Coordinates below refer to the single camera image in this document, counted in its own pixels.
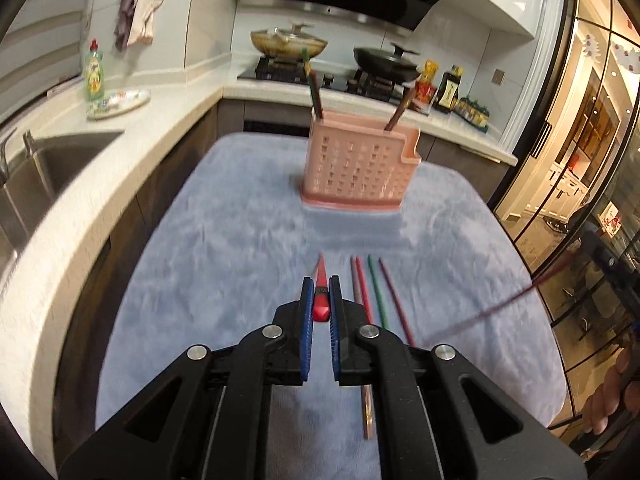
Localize red instant noodle cup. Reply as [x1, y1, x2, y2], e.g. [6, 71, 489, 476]
[412, 80, 439, 114]

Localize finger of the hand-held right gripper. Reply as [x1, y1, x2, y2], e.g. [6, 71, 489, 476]
[582, 230, 632, 292]

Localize pink perforated utensil holder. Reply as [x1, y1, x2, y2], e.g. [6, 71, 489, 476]
[299, 112, 422, 211]

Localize chrome sink faucet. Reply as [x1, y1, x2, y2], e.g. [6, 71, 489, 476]
[0, 127, 17, 186]

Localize hanging kitchen towels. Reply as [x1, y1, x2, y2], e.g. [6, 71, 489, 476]
[126, 0, 167, 47]

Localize beige wok with lid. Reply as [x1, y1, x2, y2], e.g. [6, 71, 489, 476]
[250, 21, 330, 60]

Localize glass sliding door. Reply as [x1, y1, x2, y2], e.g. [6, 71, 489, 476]
[492, 0, 640, 441]

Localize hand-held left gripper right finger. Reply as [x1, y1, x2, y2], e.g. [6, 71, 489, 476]
[327, 274, 586, 480]

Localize purple hanging cloth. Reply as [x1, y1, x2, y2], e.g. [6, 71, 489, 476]
[113, 0, 145, 52]

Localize black wok with lid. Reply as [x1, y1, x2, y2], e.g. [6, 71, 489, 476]
[352, 42, 422, 84]

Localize person's right hand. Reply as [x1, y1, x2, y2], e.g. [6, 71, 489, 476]
[581, 342, 640, 436]

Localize floral plate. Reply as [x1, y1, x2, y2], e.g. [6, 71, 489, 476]
[86, 87, 152, 121]

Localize bright red chopstick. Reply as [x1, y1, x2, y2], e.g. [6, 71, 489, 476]
[356, 257, 373, 323]
[311, 254, 333, 322]

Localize dark red chopstick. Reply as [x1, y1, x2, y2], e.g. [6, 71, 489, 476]
[307, 71, 325, 122]

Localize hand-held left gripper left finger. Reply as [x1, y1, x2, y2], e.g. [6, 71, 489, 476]
[60, 275, 316, 480]

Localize stainless steel sink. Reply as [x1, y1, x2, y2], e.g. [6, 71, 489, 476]
[0, 129, 125, 263]

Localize green chopstick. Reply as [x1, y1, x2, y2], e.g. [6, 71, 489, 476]
[300, 47, 317, 92]
[367, 254, 391, 328]

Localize dark soy sauce bottle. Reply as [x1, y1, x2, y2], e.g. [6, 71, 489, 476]
[433, 65, 464, 114]

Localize grey-blue fleece table cloth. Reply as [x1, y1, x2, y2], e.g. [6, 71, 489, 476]
[95, 132, 568, 480]

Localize black gas stove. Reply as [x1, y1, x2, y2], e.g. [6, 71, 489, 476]
[237, 55, 432, 117]

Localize white window blind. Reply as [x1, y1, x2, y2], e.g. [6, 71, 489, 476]
[0, 0, 95, 126]

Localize green dish soap bottle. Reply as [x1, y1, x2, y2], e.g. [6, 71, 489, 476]
[84, 38, 107, 102]

